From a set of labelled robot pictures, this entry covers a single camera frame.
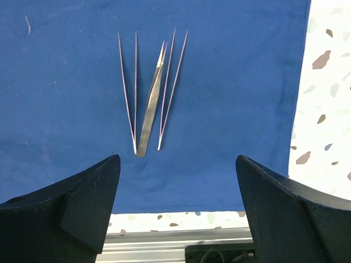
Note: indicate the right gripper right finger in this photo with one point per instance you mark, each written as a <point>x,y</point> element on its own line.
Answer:
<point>289,221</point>

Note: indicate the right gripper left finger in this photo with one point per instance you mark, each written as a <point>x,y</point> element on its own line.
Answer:
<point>64,222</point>

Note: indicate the broad steel tweezers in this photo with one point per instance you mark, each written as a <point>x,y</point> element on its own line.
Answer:
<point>151,105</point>

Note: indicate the thin steel tweezers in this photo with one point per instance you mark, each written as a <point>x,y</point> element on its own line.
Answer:
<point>132,124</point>
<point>165,109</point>

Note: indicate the blue surgical drape cloth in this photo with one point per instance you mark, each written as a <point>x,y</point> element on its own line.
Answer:
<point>63,106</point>

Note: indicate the aluminium front rail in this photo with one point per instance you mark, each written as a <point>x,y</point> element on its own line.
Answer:
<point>166,246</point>

